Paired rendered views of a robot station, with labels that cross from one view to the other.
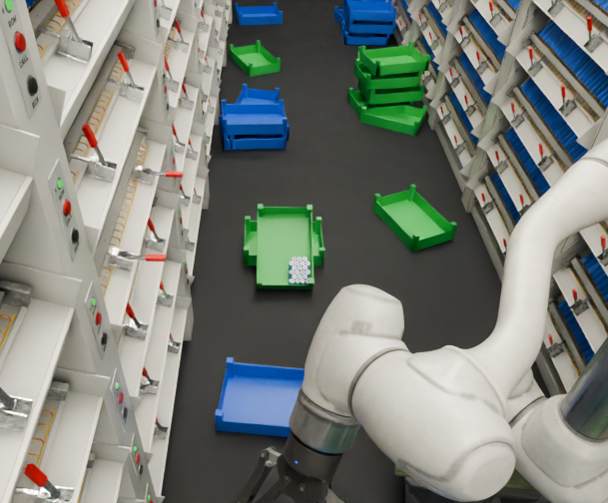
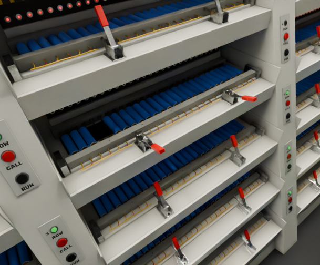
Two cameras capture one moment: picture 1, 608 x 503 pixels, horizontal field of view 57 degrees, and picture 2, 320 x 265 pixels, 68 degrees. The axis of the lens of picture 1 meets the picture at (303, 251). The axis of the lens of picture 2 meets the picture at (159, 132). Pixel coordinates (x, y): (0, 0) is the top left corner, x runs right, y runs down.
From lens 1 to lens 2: 0.79 m
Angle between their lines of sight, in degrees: 59
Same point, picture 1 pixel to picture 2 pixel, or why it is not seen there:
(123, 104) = (203, 24)
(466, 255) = not seen: outside the picture
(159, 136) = (270, 75)
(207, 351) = not seen: outside the picture
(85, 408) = not seen: outside the picture
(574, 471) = not seen: outside the picture
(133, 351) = (150, 221)
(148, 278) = (210, 179)
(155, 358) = (203, 243)
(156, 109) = (269, 51)
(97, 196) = (89, 66)
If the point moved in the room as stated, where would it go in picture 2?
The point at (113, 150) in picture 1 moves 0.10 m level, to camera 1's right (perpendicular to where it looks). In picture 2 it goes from (150, 46) to (174, 43)
